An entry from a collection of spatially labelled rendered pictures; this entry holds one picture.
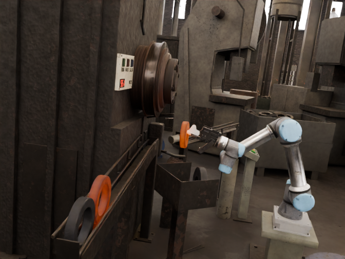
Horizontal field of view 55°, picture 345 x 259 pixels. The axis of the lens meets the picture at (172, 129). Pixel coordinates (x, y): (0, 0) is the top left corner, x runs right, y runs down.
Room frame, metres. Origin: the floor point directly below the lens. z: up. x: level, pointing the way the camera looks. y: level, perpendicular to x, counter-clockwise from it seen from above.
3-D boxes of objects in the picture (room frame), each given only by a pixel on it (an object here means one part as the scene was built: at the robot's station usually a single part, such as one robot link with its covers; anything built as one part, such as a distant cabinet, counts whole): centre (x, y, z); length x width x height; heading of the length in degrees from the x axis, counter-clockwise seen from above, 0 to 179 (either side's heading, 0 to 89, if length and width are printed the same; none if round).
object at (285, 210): (1.97, -0.80, 0.42); 0.15 x 0.15 x 0.10
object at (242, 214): (2.68, -0.68, 0.31); 0.24 x 0.16 x 0.62; 173
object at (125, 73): (1.77, 0.28, 1.15); 0.26 x 0.02 x 0.18; 173
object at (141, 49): (2.10, 0.21, 1.12); 0.47 x 0.10 x 0.47; 173
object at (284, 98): (5.94, -2.18, 0.55); 1.10 x 0.53 x 1.10; 13
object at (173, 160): (2.41, -0.04, 0.27); 0.22 x 0.13 x 0.53; 173
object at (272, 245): (1.97, -0.80, 0.13); 0.40 x 0.40 x 0.26; 77
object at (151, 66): (2.09, 0.13, 1.11); 0.47 x 0.06 x 0.47; 173
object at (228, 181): (2.66, -0.51, 0.26); 0.12 x 0.12 x 0.52
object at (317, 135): (4.37, -1.44, 0.39); 1.03 x 0.83 x 0.77; 98
